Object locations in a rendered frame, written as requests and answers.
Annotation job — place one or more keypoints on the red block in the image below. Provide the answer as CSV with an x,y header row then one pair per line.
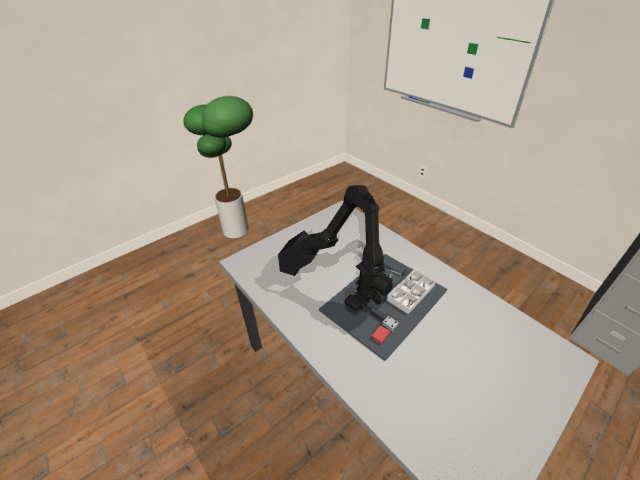
x,y
380,334

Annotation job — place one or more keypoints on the dark grey flat bar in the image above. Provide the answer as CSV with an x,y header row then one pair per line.
x,y
377,314

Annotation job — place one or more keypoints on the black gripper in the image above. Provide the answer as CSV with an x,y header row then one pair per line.
x,y
355,301

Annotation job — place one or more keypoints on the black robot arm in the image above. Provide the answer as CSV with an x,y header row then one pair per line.
x,y
372,253

